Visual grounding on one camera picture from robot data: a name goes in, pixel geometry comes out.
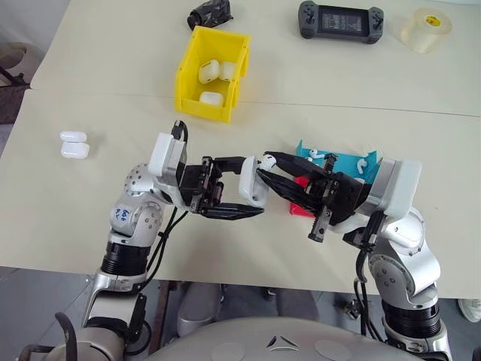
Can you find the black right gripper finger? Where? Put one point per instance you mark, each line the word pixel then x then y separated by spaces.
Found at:
pixel 297 165
pixel 291 197

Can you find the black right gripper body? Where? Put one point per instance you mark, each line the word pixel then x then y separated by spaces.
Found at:
pixel 342 195

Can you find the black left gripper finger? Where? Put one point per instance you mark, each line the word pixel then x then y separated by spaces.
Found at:
pixel 231 164
pixel 233 211

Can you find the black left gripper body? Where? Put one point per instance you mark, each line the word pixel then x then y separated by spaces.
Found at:
pixel 195 184

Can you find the white earbud case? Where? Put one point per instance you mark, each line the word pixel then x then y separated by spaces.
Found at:
pixel 227 71
pixel 250 180
pixel 211 98
pixel 75 149
pixel 208 71

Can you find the white earbud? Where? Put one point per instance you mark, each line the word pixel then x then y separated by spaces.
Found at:
pixel 268 161
pixel 362 165
pixel 309 159
pixel 316 153

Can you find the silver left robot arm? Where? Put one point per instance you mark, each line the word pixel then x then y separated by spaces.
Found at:
pixel 141 222

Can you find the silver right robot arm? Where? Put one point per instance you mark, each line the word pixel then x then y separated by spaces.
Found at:
pixel 406 263

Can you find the red plastic bin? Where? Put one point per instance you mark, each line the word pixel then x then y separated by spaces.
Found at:
pixel 298 208

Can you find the closed white earbud case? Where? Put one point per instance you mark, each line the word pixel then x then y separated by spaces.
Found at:
pixel 211 98
pixel 227 71
pixel 208 71

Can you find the yellow plastic bin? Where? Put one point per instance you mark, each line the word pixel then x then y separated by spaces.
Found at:
pixel 188 86

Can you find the teal plastic tray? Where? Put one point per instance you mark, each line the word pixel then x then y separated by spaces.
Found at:
pixel 347 163

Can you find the grey rounded shape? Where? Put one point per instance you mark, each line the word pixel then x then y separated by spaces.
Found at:
pixel 197 312

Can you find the brown table leg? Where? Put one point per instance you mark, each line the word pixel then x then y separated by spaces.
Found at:
pixel 165 312

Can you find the silver robot torso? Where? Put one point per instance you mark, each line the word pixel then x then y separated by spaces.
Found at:
pixel 285 340

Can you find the black handheld game console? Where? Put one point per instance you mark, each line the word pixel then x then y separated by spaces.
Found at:
pixel 340 20

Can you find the black crumpled bag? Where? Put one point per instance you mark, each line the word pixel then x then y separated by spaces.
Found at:
pixel 210 13

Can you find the white shoe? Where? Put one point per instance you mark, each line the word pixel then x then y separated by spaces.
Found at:
pixel 471 310

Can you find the clear tape roll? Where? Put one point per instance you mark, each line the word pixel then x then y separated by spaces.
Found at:
pixel 424 30

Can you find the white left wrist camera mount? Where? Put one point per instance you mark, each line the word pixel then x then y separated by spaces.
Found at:
pixel 161 154

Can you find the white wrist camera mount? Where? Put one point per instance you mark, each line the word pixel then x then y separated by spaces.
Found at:
pixel 404 188
pixel 161 154

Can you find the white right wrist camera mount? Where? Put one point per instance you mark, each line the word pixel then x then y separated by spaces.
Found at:
pixel 404 188

